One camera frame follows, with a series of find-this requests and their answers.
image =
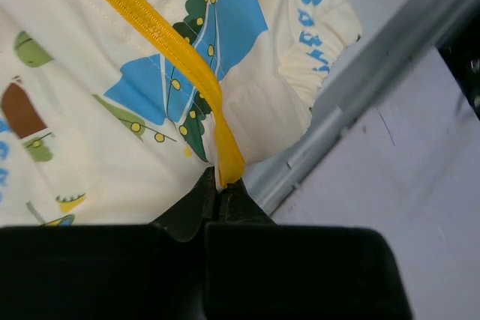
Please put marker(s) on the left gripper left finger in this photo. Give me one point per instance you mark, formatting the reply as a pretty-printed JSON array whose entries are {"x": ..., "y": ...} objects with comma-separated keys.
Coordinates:
[{"x": 151, "y": 271}]

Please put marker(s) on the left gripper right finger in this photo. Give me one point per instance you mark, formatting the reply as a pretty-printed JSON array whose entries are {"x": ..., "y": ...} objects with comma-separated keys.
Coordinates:
[{"x": 257, "y": 269}]

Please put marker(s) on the yellow cream dinosaur print jacket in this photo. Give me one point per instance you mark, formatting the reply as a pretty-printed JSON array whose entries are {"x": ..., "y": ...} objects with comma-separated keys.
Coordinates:
[{"x": 111, "y": 110}]

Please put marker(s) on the aluminium table front rail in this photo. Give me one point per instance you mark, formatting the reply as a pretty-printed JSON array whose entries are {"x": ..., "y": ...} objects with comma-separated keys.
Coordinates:
[{"x": 395, "y": 34}]

